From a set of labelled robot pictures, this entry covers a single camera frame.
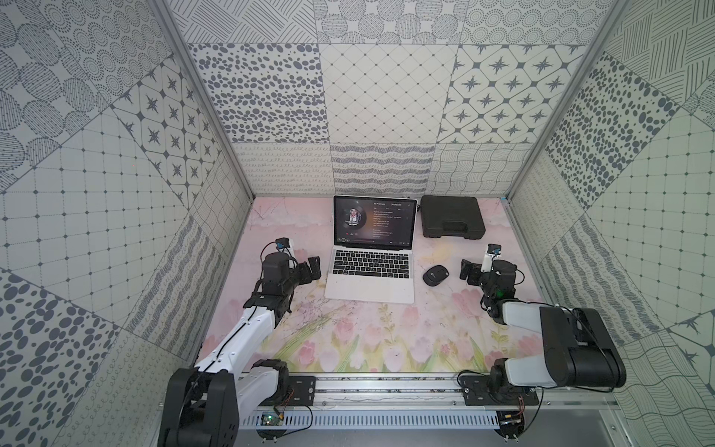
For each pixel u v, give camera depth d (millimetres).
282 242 756
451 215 1082
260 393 573
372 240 1035
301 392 736
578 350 440
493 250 813
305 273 766
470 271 837
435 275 945
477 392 732
